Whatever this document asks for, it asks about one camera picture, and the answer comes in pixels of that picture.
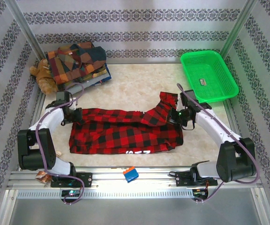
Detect blue orange toy block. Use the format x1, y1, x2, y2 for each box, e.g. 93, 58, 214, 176
122, 166, 139, 183

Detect aluminium corner post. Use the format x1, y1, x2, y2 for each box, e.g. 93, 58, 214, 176
7, 0, 46, 59
219, 0, 258, 59

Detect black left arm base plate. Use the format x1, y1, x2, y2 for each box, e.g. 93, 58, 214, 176
50, 172, 93, 188

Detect aluminium front rail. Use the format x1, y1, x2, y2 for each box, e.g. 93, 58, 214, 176
7, 167, 263, 190

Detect red black plaid shirt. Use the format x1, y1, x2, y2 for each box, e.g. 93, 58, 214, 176
69, 91, 184, 155

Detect brown teddy bear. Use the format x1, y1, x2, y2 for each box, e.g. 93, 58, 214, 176
29, 58, 65, 96

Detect crushed copper can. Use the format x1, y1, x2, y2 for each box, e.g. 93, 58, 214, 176
36, 171, 51, 185

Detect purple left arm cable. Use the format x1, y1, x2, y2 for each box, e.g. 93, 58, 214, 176
36, 82, 85, 206

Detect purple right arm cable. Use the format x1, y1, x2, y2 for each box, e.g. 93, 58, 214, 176
176, 83, 261, 204

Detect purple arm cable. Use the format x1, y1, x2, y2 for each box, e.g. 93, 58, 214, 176
176, 83, 261, 204
36, 82, 85, 206

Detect multicolour plaid folded shirt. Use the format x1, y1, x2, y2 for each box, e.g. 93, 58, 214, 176
46, 41, 107, 85

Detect blue folded shirt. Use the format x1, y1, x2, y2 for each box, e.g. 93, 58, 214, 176
99, 63, 112, 85

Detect slotted aluminium cable duct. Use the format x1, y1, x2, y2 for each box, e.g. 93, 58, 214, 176
16, 189, 194, 199

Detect green plastic basket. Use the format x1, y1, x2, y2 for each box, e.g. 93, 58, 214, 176
180, 50, 240, 104

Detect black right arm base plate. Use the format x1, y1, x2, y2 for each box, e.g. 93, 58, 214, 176
175, 171, 219, 188

